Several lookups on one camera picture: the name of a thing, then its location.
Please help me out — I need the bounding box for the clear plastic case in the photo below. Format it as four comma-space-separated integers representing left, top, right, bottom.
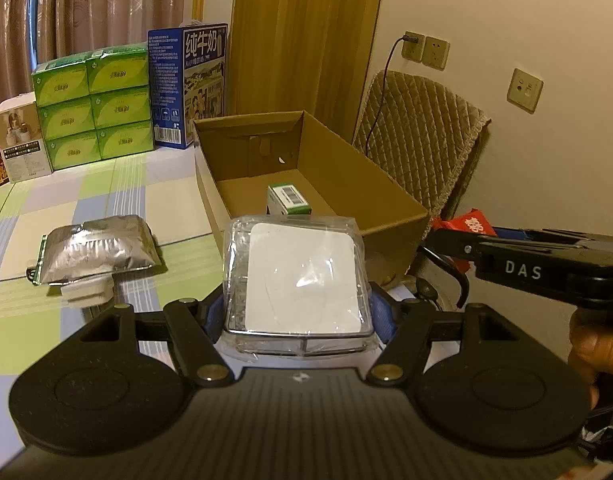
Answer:
221, 214, 377, 361

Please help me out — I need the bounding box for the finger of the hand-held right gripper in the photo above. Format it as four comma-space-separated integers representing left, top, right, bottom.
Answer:
492, 226, 595, 244
419, 228, 491, 275

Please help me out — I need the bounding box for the brown patterned curtain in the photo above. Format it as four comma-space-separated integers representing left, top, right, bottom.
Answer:
0, 0, 240, 106

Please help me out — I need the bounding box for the yellow wooden door panel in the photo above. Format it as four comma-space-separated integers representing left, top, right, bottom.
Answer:
226, 0, 387, 146

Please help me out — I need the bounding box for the black curved bar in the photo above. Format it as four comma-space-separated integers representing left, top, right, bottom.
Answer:
409, 246, 471, 311

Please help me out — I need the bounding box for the green white small box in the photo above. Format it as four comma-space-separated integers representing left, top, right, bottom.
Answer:
266, 183, 313, 216

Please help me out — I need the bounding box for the brown cardboard box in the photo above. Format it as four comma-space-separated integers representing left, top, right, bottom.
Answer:
192, 109, 431, 278

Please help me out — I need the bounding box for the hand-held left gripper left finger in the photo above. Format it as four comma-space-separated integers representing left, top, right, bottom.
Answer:
71, 292, 232, 388

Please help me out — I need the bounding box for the red packet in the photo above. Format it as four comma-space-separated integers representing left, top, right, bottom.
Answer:
431, 209, 497, 241

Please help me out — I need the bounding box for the checked cloth desktop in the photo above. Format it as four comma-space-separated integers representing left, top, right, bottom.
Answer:
0, 146, 437, 396

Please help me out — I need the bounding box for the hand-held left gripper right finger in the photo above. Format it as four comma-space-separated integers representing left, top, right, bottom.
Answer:
369, 285, 532, 388

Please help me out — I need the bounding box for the stack of green tissue boxes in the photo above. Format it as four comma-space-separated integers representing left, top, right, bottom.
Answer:
31, 45, 154, 171

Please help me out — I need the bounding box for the silver foil bag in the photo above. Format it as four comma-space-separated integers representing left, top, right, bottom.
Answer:
26, 214, 163, 287

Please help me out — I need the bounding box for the cream wall socket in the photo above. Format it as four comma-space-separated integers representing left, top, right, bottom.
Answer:
403, 31, 426, 61
422, 36, 451, 71
507, 67, 543, 113

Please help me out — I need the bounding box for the quilted beige chair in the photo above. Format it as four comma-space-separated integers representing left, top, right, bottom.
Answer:
352, 70, 492, 241

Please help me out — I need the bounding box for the white power adapter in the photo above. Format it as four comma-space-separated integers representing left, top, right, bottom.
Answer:
46, 274, 118, 308

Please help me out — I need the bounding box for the person's right hand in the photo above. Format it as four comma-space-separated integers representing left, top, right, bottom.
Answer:
567, 306, 613, 411

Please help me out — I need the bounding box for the blue milk carton box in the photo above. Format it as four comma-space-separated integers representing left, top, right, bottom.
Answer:
147, 22, 228, 150

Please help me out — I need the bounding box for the white product box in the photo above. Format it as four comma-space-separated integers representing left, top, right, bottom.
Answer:
0, 91, 53, 182

